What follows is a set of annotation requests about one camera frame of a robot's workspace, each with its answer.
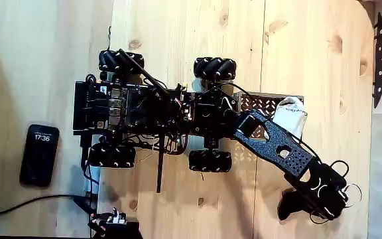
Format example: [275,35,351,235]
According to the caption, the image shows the black sock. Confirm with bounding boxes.
[277,188,314,222]

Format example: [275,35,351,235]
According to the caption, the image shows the black smartphone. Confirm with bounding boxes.
[19,123,60,188]

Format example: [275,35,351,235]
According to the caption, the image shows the white sock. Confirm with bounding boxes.
[272,96,308,140]

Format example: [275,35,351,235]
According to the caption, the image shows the black mecanum wheel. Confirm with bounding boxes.
[88,142,137,169]
[188,149,233,173]
[98,49,145,73]
[193,57,237,82]

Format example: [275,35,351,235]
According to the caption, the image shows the black antenna rod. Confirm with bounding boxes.
[118,48,170,97]
[156,124,166,194]

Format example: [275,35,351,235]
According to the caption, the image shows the pale grey cylinder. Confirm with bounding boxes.
[84,165,101,194]

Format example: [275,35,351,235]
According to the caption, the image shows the black mobile robot chassis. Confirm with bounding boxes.
[72,73,241,157]

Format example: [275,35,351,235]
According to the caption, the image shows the black oval camera box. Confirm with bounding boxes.
[323,164,348,191]

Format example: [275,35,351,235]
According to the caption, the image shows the black power cable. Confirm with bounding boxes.
[0,194,98,216]

